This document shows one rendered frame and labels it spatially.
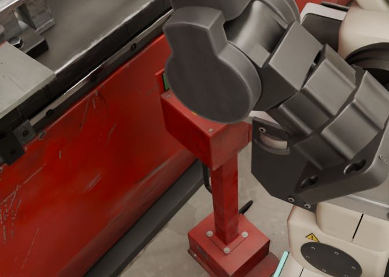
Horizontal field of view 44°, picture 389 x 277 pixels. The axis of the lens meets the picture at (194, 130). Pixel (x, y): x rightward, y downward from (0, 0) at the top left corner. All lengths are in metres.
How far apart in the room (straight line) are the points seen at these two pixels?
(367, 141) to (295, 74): 0.07
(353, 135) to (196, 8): 0.15
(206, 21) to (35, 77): 0.48
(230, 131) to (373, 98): 0.60
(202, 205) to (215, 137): 0.83
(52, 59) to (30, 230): 0.41
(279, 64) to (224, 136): 0.61
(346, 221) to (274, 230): 0.97
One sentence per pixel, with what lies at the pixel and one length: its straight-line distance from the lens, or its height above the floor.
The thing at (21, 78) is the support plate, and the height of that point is 1.00.
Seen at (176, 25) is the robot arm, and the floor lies 1.29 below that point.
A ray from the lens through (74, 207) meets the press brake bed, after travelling 1.24.
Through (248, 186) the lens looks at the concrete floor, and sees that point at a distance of 1.78.
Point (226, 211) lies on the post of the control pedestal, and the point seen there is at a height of 0.33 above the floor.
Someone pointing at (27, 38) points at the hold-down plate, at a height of 0.91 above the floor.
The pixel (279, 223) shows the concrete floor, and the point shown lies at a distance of 1.71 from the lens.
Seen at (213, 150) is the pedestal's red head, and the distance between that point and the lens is 0.96.
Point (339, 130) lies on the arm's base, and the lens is 0.37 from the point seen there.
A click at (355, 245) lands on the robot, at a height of 0.81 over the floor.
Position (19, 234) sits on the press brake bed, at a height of 0.56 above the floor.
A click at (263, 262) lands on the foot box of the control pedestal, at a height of 0.01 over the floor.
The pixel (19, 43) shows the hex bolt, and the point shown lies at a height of 0.92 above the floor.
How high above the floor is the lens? 1.50
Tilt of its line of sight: 51 degrees down
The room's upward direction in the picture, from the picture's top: 7 degrees counter-clockwise
